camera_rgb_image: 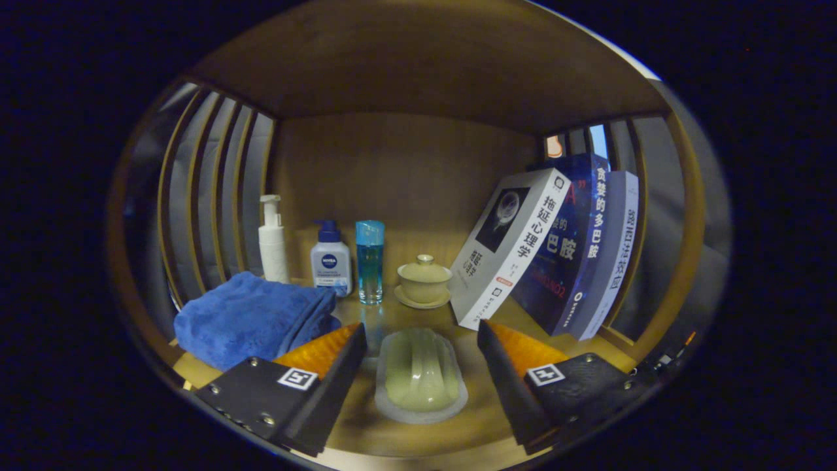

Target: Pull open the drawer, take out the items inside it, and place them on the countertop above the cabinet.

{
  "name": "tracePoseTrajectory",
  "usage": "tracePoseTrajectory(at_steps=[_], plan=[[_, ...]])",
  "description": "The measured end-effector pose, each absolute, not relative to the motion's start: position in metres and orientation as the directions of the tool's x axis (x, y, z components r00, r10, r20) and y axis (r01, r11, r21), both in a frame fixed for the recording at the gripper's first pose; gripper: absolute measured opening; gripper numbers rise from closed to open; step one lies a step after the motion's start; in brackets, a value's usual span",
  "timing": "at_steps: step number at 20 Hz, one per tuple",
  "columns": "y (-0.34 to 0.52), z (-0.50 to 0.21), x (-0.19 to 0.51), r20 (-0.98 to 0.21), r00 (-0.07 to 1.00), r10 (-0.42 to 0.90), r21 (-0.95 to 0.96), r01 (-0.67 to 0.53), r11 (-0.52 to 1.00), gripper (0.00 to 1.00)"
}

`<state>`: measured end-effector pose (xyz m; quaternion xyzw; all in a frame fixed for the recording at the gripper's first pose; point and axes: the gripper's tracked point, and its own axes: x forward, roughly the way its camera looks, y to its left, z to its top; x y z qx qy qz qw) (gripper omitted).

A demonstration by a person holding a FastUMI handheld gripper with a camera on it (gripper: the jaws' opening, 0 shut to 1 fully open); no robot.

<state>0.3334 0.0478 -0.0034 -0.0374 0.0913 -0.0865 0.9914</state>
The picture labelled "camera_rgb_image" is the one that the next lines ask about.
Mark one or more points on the wooden cabinet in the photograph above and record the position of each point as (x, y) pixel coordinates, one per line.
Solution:
(405, 59)

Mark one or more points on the white pump bottle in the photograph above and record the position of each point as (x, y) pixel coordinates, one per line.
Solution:
(273, 248)

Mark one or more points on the pale grey book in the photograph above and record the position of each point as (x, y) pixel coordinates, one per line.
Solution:
(618, 255)

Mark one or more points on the green scrub brush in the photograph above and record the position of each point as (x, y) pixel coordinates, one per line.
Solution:
(422, 373)

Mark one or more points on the white book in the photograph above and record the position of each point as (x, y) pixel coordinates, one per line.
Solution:
(503, 255)

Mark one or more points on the blue folded towel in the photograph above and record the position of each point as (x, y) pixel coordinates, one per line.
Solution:
(248, 320)

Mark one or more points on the white bottle with blue cap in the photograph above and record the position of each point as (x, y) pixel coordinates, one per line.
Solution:
(330, 265)

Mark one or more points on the wooden countertop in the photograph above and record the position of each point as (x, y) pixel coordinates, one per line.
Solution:
(356, 422)

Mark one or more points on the clear blue bottle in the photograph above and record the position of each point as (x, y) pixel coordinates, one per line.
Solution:
(370, 268)

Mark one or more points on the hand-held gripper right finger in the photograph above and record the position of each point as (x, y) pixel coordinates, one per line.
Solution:
(507, 386)

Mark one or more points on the dark blue book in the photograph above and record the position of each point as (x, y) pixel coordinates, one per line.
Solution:
(569, 261)

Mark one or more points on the beige lidded teacup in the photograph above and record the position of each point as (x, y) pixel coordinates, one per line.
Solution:
(425, 281)

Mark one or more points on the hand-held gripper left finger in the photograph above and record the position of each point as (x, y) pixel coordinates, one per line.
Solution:
(333, 399)

